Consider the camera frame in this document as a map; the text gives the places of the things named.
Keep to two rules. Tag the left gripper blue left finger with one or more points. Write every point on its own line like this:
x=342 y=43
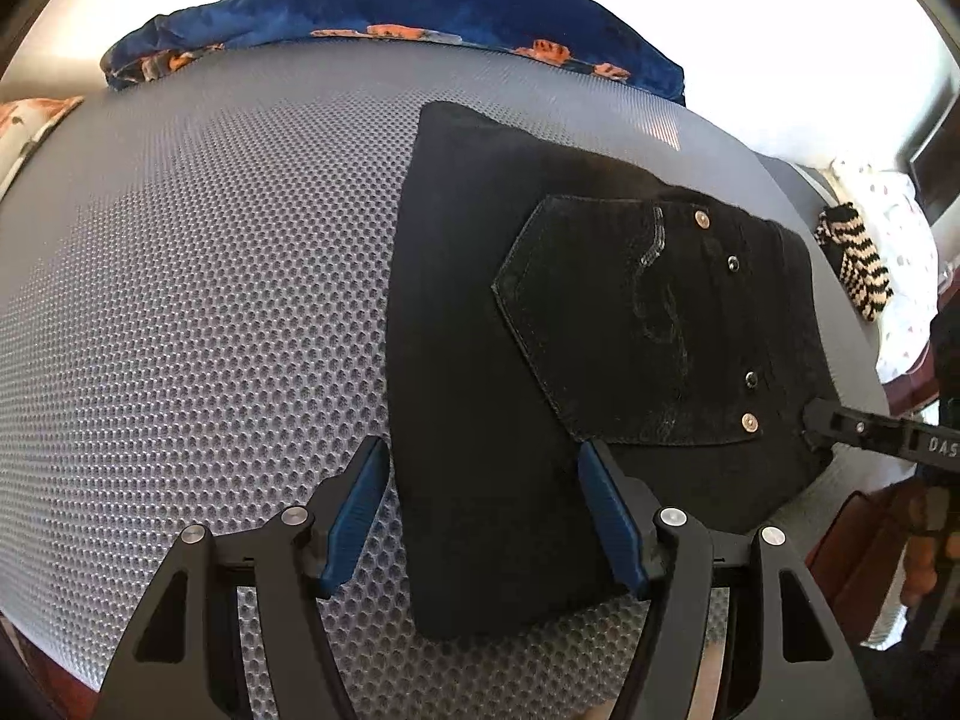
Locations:
x=344 y=507

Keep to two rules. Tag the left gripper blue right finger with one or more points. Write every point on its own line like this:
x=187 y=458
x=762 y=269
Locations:
x=624 y=511

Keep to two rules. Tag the black denim pants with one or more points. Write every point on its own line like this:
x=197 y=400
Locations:
x=542 y=296

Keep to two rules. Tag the person's right hand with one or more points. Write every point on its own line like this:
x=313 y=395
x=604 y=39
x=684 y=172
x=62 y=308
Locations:
x=927 y=510

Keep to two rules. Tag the white dotted bedding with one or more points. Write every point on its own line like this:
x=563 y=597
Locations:
x=904 y=240

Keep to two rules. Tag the black white striped cloth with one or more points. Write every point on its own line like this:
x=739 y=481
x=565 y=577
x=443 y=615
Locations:
x=851 y=252

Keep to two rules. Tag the grey mesh mattress pad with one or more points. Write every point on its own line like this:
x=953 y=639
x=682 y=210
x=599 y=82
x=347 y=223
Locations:
x=194 y=303

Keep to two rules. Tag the white floral pillow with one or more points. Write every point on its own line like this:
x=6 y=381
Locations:
x=24 y=126

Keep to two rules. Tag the blue floral blanket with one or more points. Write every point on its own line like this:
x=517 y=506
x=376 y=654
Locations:
x=574 y=35

